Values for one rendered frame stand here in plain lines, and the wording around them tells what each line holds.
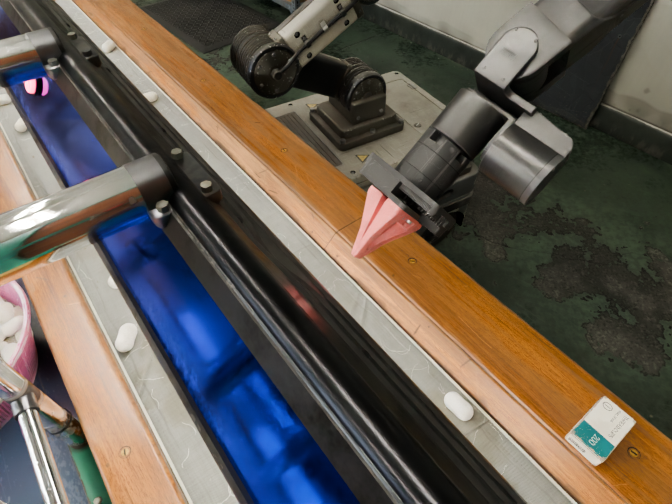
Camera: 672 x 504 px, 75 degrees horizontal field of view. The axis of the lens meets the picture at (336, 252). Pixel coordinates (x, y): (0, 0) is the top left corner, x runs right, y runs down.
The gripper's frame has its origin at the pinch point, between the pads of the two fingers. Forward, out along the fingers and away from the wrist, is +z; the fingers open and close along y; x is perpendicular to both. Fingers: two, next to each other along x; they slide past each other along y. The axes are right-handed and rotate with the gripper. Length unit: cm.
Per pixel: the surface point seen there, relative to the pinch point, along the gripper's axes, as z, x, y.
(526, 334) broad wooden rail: -4.3, 15.3, 16.3
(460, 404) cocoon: 5.5, 7.8, 17.4
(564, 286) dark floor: -18, 127, 2
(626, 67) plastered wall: -109, 165, -47
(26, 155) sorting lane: 30, -7, -61
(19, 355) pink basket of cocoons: 34.2, -15.4, -16.9
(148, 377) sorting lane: 27.3, -6.9, -6.9
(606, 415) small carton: -3.8, 11.9, 27.3
